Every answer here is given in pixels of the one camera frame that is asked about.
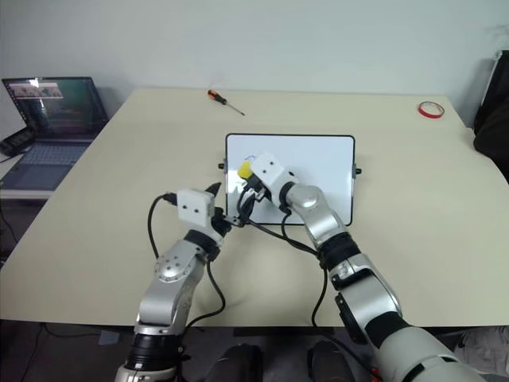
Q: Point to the open grey laptop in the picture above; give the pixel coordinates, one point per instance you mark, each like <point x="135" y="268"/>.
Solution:
<point x="55" y="119"/>

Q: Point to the orange and black screwdriver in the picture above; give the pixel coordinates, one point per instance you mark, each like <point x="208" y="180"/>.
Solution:
<point x="220" y="99"/>

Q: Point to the yellow whiteboard eraser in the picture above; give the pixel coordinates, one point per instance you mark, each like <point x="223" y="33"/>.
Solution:
<point x="244" y="170"/>

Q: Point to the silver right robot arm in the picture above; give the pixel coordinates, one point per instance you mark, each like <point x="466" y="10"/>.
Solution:
<point x="358" y="278"/>

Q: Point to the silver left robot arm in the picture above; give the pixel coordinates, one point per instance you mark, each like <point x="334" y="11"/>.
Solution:
<point x="169" y="278"/>

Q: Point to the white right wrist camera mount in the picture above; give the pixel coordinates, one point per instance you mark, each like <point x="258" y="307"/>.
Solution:
<point x="268" y="171"/>

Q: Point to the white whiteboard with black frame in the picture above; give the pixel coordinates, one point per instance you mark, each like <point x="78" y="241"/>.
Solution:
<point x="310" y="167"/>

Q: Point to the dark rounded shape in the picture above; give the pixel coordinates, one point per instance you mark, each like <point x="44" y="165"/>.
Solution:
<point x="238" y="364"/>

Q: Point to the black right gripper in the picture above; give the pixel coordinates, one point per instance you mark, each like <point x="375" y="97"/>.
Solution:
<point x="258" y="190"/>

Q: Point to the black box beside laptop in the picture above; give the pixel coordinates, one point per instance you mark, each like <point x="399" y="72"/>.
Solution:
<point x="16" y="141"/>

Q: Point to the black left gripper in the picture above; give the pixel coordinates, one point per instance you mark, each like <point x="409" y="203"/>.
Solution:
<point x="219" y="224"/>

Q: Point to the black chair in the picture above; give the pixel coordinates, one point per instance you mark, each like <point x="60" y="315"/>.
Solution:
<point x="493" y="119"/>

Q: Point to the red tape roll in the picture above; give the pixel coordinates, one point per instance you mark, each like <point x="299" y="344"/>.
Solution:
<point x="431" y="110"/>

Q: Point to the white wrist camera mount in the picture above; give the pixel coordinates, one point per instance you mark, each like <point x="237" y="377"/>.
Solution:
<point x="268" y="171"/>
<point x="193" y="207"/>

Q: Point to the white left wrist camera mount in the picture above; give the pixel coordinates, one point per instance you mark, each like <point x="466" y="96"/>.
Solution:
<point x="193" y="207"/>

